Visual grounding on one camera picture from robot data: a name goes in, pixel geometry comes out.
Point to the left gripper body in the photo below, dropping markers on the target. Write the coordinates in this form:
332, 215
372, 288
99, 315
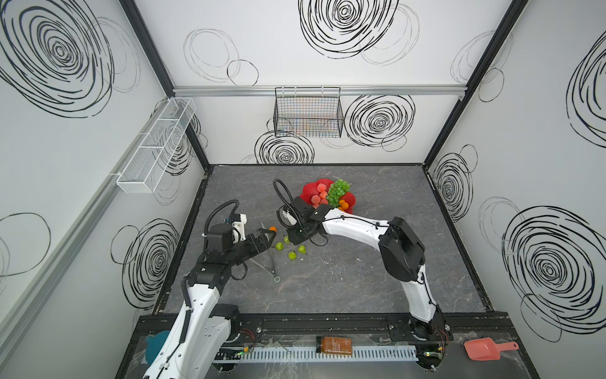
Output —
245, 249

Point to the white cable duct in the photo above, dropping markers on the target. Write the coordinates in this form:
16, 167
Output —
360, 354

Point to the red flower-shaped bowl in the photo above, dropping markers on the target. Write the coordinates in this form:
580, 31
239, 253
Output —
310, 189

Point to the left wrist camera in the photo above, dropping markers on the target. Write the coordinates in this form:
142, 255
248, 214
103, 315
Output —
238, 227

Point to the black wire basket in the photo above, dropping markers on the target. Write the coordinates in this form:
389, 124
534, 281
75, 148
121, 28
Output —
308, 112

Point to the teal lidded container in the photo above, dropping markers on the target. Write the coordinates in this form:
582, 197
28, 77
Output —
154, 345

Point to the green grape bunch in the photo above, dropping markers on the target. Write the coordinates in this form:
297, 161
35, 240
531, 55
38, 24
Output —
337, 191

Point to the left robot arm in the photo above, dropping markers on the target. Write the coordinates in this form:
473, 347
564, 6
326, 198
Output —
203, 325

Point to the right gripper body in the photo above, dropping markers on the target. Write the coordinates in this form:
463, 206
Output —
301, 231

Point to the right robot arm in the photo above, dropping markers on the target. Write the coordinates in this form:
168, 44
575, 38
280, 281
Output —
402, 252

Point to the white wire shelf basket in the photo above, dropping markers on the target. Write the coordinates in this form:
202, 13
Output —
149, 163

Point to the green-tipped metal tongs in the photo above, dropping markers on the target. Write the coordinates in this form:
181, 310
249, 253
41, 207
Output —
267, 263

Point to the pink plastic scoop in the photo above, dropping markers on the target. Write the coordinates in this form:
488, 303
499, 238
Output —
486, 349

